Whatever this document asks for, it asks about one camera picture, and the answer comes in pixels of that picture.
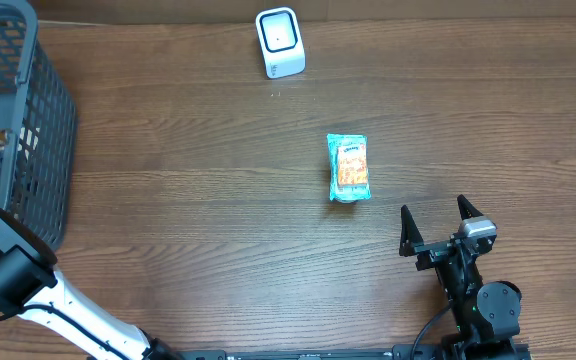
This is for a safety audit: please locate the grey plastic mesh basket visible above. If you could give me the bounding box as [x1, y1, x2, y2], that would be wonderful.
[0, 1, 78, 249]

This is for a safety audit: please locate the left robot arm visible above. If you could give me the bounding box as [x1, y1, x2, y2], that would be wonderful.
[0, 208, 179, 360]

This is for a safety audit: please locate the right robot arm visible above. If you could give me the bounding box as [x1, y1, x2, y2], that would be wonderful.
[399, 195, 531, 360]

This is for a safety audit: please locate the green white cup container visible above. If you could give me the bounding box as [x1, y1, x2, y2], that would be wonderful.
[334, 198, 359, 204]

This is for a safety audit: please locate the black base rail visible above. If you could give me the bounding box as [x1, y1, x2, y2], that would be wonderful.
[177, 344, 449, 360]

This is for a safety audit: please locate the teal orange soup packet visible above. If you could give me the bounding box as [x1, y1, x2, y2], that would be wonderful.
[326, 134, 371, 201]

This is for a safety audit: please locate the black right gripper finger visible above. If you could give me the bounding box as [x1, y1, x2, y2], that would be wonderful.
[399, 205, 424, 257]
[457, 194, 482, 220]

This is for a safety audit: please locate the white barcode scanner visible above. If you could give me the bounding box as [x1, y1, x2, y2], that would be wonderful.
[255, 7, 306, 79]

